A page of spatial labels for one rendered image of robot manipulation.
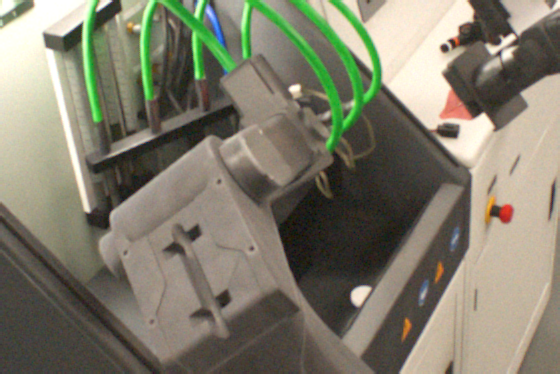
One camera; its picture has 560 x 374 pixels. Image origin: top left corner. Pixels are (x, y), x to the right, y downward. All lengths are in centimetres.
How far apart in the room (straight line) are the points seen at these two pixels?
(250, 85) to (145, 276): 48
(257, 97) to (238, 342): 51
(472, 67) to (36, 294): 58
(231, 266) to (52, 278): 64
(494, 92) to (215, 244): 72
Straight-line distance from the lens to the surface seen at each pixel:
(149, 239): 54
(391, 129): 159
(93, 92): 142
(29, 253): 113
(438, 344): 168
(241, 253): 50
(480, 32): 189
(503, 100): 120
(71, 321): 113
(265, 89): 98
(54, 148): 151
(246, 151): 54
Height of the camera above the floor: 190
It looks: 33 degrees down
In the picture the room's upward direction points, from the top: 8 degrees counter-clockwise
